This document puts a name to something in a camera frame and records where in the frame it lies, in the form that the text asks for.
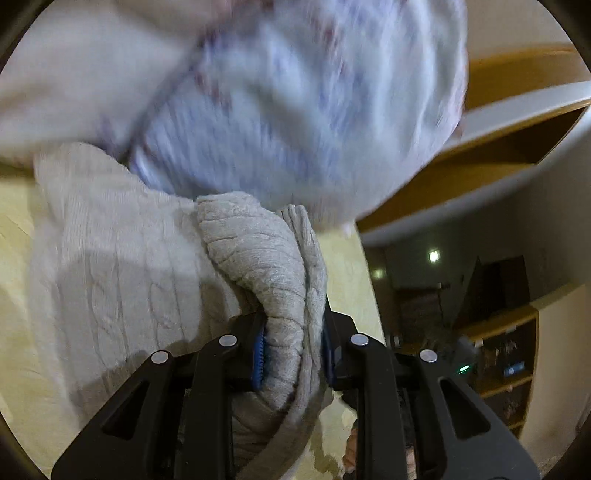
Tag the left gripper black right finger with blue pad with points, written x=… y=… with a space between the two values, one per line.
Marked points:
x=415 y=417

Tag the floral lavender pillow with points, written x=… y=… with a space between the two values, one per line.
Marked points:
x=334 y=105

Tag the cream cable-knit sweater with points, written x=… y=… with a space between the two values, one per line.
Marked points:
x=119 y=270

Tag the yellow patterned bed sheet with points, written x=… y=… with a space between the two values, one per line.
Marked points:
x=27 y=402

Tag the wooden bed headboard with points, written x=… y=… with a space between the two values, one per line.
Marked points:
x=520 y=106

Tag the wooden shelf unit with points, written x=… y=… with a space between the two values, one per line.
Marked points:
x=507 y=347

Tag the person's right hand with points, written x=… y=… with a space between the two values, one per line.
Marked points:
x=349 y=458

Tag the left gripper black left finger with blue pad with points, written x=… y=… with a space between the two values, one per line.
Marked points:
x=172 y=418

